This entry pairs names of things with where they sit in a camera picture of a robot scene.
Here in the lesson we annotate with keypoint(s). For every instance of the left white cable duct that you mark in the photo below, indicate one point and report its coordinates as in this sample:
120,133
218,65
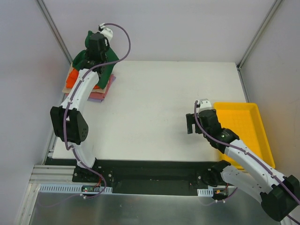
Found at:
74,189

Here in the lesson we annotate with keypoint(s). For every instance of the folded orange t shirt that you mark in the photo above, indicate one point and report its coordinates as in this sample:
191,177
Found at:
71,78

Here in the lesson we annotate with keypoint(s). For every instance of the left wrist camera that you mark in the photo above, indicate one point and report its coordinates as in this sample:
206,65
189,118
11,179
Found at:
97,44

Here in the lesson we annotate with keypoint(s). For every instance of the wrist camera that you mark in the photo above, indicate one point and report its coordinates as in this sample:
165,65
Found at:
204,105
97,44

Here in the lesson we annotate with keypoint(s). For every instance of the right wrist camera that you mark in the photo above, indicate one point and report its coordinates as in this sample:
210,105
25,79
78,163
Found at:
204,105

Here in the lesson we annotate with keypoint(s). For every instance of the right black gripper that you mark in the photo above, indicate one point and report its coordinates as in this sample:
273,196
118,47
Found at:
193,123

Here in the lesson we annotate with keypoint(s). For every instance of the folded lavender t shirt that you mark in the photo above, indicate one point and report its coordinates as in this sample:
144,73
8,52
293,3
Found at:
100,94

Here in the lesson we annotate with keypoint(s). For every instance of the aluminium frame post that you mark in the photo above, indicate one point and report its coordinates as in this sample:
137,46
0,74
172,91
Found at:
50,21
259,33

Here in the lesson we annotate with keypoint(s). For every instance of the aluminium front rail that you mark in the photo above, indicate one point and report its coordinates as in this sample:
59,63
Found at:
53,170

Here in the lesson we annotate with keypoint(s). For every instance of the right aluminium frame post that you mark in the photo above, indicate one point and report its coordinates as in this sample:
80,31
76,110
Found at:
259,33

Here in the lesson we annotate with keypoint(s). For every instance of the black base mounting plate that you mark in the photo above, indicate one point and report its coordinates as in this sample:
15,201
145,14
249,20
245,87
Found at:
152,177

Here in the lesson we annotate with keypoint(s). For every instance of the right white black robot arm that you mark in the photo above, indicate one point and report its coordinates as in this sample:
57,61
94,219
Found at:
277,194

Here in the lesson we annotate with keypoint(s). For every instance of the white cable duct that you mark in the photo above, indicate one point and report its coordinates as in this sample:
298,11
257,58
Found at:
74,189
205,192

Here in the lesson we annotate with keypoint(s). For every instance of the dark green t shirt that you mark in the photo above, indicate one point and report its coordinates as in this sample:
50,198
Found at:
104,72

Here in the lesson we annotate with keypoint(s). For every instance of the left aluminium frame post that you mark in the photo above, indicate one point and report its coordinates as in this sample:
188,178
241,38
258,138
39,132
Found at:
50,21

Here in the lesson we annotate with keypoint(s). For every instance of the folded pink t shirt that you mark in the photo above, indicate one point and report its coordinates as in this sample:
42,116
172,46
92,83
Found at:
97,93

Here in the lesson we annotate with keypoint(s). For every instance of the folded beige t shirt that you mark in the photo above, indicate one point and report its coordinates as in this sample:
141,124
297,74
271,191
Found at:
66,90

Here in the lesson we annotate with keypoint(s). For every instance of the right white cable duct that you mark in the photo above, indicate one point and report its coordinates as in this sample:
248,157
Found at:
205,192

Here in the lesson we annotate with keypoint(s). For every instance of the yellow plastic tray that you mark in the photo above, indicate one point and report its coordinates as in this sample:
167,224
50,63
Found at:
244,119

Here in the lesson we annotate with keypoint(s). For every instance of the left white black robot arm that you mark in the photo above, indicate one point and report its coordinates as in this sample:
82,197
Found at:
68,122

